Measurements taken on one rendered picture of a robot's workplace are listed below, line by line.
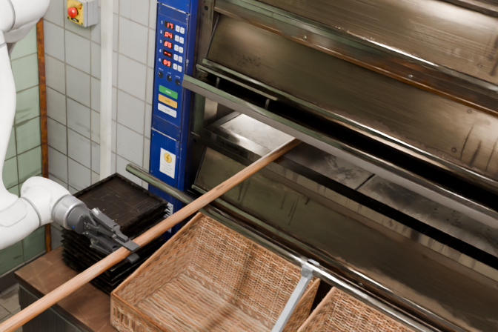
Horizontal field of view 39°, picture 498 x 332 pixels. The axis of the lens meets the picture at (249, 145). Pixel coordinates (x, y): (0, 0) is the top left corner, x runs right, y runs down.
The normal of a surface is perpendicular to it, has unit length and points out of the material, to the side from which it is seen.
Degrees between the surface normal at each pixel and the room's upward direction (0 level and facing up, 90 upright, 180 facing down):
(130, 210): 0
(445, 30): 70
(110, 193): 0
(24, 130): 90
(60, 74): 90
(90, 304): 0
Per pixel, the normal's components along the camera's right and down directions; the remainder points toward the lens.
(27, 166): 0.80, 0.38
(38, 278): 0.11, -0.86
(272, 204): -0.52, 0.04
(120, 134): -0.59, 0.35
